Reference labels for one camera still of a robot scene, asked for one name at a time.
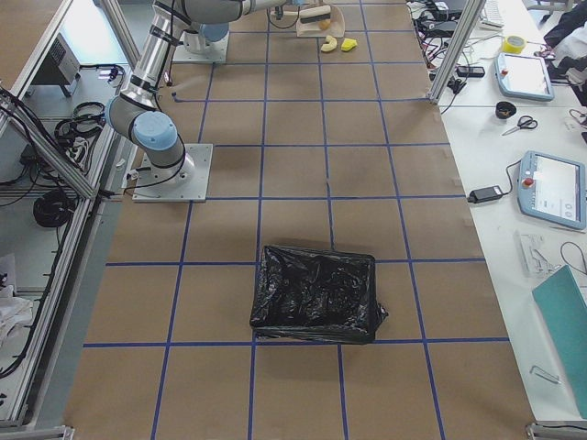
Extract yellow sponge wedge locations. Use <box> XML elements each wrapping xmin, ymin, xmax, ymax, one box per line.
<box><xmin>340</xmin><ymin>38</ymin><xmax>358</xmax><ymax>52</ymax></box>

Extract blue teach pendant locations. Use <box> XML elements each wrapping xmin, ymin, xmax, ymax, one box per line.
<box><xmin>516</xmin><ymin>150</ymin><xmax>586</xmax><ymax>230</ymax></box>
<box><xmin>494</xmin><ymin>52</ymin><xmax>554</xmax><ymax>102</ymax></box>

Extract scissors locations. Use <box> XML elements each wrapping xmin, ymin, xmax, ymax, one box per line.
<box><xmin>503</xmin><ymin>115</ymin><xmax>538</xmax><ymax>136</ymax></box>

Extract beige plastic dustpan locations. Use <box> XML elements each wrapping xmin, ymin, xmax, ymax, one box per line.
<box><xmin>296</xmin><ymin>3</ymin><xmax>345</xmax><ymax>39</ymax></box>

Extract beige hand brush black bristles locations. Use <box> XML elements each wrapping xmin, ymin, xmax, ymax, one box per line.
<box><xmin>274</xmin><ymin>5</ymin><xmax>332</xmax><ymax>24</ymax></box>

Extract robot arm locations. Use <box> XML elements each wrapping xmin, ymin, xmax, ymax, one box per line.
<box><xmin>105</xmin><ymin>1</ymin><xmax>284</xmax><ymax>178</ymax></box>

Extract yellow tape roll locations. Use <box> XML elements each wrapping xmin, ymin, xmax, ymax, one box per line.
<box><xmin>501</xmin><ymin>36</ymin><xmax>526</xmax><ymax>54</ymax></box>

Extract black power adapter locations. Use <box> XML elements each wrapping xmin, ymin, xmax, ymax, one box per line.
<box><xmin>467</xmin><ymin>185</ymin><xmax>504</xmax><ymax>204</ymax></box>

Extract blue teach pendant far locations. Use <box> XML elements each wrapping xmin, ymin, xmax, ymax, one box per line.
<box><xmin>494</xmin><ymin>52</ymin><xmax>554</xmax><ymax>102</ymax></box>

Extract teal folder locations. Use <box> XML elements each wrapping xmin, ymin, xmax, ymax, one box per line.
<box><xmin>532</xmin><ymin>266</ymin><xmax>586</xmax><ymax>419</ymax></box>

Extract bin with black liner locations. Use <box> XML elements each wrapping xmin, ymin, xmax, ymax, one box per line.
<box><xmin>249</xmin><ymin>246</ymin><xmax>388</xmax><ymax>345</ymax></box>

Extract brown potato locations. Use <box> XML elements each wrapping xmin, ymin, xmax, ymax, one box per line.
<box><xmin>317</xmin><ymin>18</ymin><xmax>331</xmax><ymax>30</ymax></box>

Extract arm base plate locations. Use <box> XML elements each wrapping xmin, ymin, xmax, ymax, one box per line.
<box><xmin>132</xmin><ymin>143</ymin><xmax>214</xmax><ymax>203</ymax></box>
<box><xmin>172</xmin><ymin>32</ymin><xmax>229</xmax><ymax>64</ymax></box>

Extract blue teach pendant near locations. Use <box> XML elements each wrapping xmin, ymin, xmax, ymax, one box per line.
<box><xmin>516</xmin><ymin>150</ymin><xmax>586</xmax><ymax>230</ymax></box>

